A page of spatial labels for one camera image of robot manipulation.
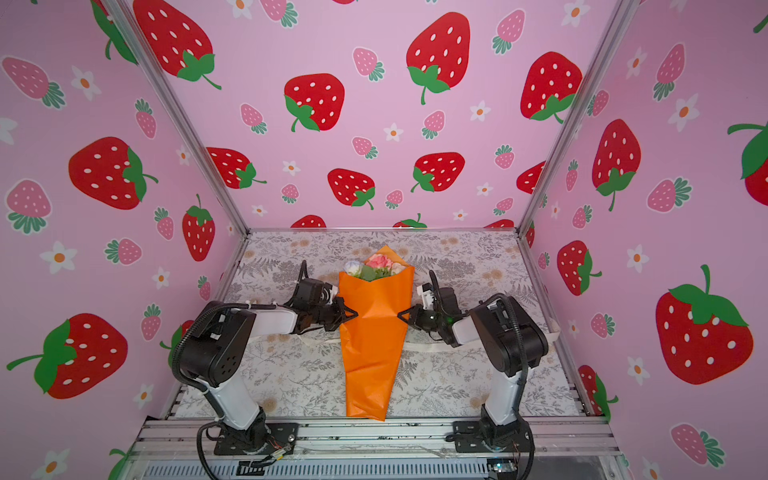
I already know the cream ribbon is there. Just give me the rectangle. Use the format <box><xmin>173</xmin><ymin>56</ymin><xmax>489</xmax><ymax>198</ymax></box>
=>
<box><xmin>248</xmin><ymin>319</ymin><xmax>486</xmax><ymax>353</ymax></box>

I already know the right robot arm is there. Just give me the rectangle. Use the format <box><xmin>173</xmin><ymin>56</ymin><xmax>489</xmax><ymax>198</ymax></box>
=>
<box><xmin>397</xmin><ymin>281</ymin><xmax>549</xmax><ymax>452</ymax></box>

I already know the orange wrapping paper sheet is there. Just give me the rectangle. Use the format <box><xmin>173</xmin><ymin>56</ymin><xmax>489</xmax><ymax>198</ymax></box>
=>
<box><xmin>339</xmin><ymin>246</ymin><xmax>415</xmax><ymax>421</ymax></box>

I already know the vertical aluminium post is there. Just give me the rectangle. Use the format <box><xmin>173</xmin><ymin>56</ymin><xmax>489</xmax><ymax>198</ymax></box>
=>
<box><xmin>517</xmin><ymin>0</ymin><xmax>640</xmax><ymax>238</ymax></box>
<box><xmin>104</xmin><ymin>0</ymin><xmax>249</xmax><ymax>238</ymax></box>

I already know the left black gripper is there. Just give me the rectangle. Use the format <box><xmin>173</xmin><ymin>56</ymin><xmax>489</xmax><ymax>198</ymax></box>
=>
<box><xmin>309</xmin><ymin>297</ymin><xmax>359</xmax><ymax>330</ymax></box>

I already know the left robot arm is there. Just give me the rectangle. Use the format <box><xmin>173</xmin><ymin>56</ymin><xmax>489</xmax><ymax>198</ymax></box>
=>
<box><xmin>170</xmin><ymin>278</ymin><xmax>358</xmax><ymax>452</ymax></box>

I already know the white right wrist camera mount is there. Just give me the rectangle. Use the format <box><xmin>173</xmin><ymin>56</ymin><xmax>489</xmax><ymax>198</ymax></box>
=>
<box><xmin>417</xmin><ymin>283</ymin><xmax>435</xmax><ymax>310</ymax></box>

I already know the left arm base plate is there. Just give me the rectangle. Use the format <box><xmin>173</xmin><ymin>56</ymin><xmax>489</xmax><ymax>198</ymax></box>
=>
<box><xmin>214</xmin><ymin>422</ymin><xmax>299</xmax><ymax>457</ymax></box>

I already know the right vertical aluminium post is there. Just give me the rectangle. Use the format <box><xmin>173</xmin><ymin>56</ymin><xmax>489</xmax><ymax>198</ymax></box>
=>
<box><xmin>517</xmin><ymin>0</ymin><xmax>640</xmax><ymax>238</ymax></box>

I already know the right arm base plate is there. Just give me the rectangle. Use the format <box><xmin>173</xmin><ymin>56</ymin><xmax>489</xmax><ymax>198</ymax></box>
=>
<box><xmin>445</xmin><ymin>419</ymin><xmax>535</xmax><ymax>453</ymax></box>

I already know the left vertical aluminium post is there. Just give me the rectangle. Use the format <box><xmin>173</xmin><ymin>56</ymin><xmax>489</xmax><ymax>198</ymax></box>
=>
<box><xmin>104</xmin><ymin>0</ymin><xmax>249</xmax><ymax>238</ymax></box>

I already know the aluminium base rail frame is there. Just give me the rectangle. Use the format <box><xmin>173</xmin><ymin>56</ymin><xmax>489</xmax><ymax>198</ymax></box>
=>
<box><xmin>115</xmin><ymin>417</ymin><xmax>632</xmax><ymax>479</ymax></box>

